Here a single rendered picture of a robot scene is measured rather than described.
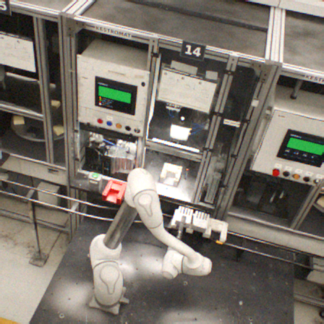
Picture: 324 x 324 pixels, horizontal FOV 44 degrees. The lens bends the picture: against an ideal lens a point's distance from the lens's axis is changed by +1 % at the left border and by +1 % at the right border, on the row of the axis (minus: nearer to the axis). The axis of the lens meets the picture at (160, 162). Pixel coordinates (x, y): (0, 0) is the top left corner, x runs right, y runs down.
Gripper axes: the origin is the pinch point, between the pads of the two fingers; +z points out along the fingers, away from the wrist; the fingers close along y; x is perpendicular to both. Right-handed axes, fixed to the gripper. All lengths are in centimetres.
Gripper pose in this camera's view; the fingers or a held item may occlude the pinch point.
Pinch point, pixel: (182, 222)
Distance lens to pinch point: 264.4
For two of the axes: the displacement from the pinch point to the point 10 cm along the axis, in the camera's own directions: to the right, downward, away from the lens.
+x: -9.6, -2.6, 1.0
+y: 1.3, -7.1, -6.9
